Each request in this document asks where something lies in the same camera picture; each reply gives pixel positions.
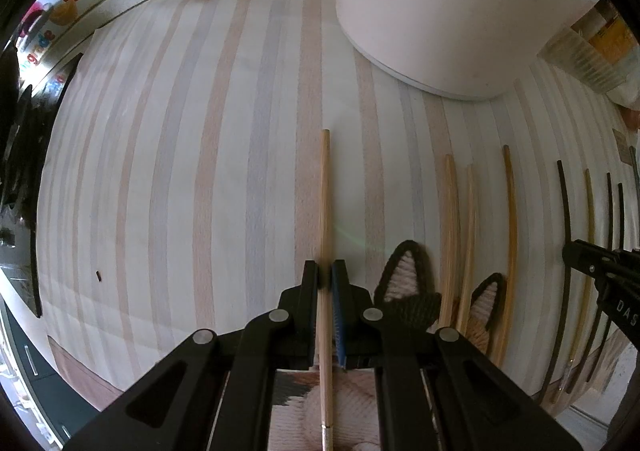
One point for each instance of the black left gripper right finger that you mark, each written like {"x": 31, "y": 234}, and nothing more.
{"x": 435, "y": 391}

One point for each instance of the light wooden chopstick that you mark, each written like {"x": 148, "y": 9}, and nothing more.
{"x": 450, "y": 242}
{"x": 324, "y": 309}

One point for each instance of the white utensil holder canister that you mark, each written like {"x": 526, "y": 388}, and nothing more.
{"x": 461, "y": 49}

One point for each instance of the striped table mat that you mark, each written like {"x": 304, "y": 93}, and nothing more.
{"x": 180, "y": 188}

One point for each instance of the black induction cooktop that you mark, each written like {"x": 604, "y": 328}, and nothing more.
{"x": 27, "y": 119}

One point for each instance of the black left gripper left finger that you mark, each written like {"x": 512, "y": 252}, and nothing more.
{"x": 212, "y": 392}

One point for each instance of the brown wooden chopstick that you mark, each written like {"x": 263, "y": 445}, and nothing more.
{"x": 503, "y": 326}

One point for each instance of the clear plastic condiment tray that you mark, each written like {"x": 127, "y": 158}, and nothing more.
{"x": 578, "y": 58}

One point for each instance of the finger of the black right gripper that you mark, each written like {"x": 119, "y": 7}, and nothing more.
{"x": 617, "y": 280}

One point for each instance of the black chopstick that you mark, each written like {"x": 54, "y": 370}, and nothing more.
{"x": 592, "y": 260}
{"x": 616, "y": 232}

